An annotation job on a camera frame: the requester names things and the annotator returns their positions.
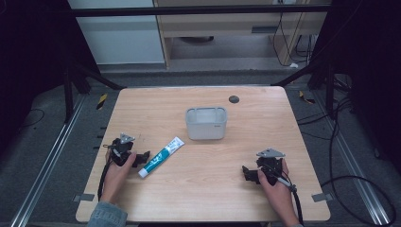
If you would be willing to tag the black horizontal crossbar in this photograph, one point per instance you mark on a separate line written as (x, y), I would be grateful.
(195, 11)

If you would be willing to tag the white plug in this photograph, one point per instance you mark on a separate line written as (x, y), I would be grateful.
(293, 65)

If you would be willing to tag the person's right hand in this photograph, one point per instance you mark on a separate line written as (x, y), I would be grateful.
(279, 197)

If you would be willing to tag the black metal stand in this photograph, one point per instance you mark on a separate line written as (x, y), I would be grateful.
(329, 91)
(68, 94)

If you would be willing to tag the grey plastic container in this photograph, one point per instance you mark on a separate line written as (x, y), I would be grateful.
(206, 129)

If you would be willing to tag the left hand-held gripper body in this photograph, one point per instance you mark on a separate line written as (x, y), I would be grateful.
(121, 149)

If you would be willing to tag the grey metal table bracket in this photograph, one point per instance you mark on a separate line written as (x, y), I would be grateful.
(83, 197)
(321, 197)

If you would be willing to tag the person's left hand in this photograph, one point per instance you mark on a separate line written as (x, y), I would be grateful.
(115, 179)

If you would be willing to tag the dark round table grommet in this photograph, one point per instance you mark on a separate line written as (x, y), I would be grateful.
(234, 99)

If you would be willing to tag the white cabinet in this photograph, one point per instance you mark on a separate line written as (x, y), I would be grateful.
(119, 38)

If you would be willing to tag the aluminium floor rail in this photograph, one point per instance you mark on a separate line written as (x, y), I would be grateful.
(47, 164)
(353, 157)

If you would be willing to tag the yellow and black striped tape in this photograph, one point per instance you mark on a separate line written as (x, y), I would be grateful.
(101, 101)
(306, 98)

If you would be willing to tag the black curtain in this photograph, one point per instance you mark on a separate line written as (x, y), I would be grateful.
(31, 47)
(369, 47)

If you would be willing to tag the light wooden desk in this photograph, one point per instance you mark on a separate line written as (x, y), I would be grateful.
(220, 23)

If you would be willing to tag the white and teal toothpaste tube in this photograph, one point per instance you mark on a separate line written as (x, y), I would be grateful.
(160, 157)

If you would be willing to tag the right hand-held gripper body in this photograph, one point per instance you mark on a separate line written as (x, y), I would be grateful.
(271, 165)

